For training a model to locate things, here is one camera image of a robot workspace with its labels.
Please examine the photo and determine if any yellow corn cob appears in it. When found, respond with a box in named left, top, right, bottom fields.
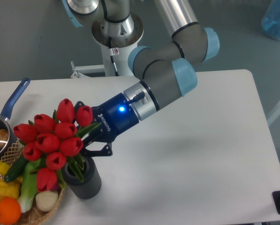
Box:
left=0, top=179, right=21, bottom=201

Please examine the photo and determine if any blue handled saucepan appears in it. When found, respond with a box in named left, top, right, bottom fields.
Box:
left=0, top=78, right=30, bottom=157

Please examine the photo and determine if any blue plastic bag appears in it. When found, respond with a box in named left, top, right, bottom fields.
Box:
left=261, top=0, right=280, bottom=40

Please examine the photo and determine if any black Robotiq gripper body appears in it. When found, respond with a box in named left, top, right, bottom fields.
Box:
left=92, top=93, right=139, bottom=143

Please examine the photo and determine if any orange fruit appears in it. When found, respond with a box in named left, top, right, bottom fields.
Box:
left=0, top=197, right=21, bottom=225

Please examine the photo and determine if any woven wicker basket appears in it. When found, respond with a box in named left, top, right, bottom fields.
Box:
left=0, top=141, right=65, bottom=225

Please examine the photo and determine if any dark grey ribbed vase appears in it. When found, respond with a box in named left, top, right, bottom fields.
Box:
left=61, top=157, right=101, bottom=199

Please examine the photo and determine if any red tulip bouquet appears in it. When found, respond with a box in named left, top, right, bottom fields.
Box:
left=13, top=98, right=99, bottom=192

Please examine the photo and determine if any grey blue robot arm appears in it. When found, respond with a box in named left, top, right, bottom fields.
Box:
left=63, top=0, right=219, bottom=157

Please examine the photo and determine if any purple red radish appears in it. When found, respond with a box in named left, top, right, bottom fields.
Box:
left=51, top=182, right=60, bottom=191

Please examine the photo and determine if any green bok choy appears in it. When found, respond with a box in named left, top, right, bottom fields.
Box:
left=17, top=159, right=42, bottom=213

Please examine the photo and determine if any yellow banana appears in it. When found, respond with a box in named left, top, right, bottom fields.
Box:
left=0, top=160, right=11, bottom=176

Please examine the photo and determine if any white garlic bulb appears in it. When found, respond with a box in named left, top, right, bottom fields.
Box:
left=36, top=191, right=58, bottom=212

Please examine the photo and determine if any dark green cucumber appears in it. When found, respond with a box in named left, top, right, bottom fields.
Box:
left=4, top=155, right=28, bottom=182

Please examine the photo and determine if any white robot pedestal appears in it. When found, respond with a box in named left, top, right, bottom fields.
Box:
left=71, top=12, right=144, bottom=78

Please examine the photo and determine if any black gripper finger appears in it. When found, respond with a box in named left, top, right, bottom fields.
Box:
left=80, top=139, right=113, bottom=158
left=73, top=102, right=93, bottom=123

